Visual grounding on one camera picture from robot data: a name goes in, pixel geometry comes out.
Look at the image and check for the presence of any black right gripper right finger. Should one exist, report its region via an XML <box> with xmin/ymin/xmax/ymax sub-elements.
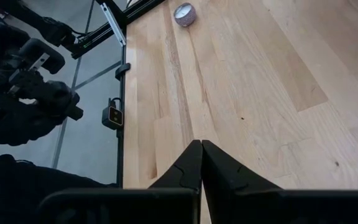
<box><xmin>201</xmin><ymin>139</ymin><xmax>358</xmax><ymax>224</ymax></box>

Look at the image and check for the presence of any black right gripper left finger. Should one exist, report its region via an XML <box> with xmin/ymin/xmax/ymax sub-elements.
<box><xmin>38</xmin><ymin>139</ymin><xmax>203</xmax><ymax>224</ymax></box>

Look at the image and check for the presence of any pink patterned candle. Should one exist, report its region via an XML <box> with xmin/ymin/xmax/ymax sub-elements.
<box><xmin>173</xmin><ymin>2</ymin><xmax>198</xmax><ymax>28</ymax></box>

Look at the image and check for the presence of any black plastic clip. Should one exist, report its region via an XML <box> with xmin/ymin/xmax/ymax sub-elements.
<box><xmin>114</xmin><ymin>62</ymin><xmax>132</xmax><ymax>82</ymax></box>

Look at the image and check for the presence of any black table-level camera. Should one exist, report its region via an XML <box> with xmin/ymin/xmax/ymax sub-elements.
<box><xmin>101</xmin><ymin>97</ymin><xmax>124</xmax><ymax>131</ymax></box>

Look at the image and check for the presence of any silver corner bracket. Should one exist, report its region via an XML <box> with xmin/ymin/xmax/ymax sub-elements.
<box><xmin>99</xmin><ymin>2</ymin><xmax>127</xmax><ymax>47</ymax></box>

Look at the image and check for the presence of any black frame post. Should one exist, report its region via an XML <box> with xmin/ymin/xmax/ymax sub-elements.
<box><xmin>95</xmin><ymin>0</ymin><xmax>127</xmax><ymax>29</ymax></box>

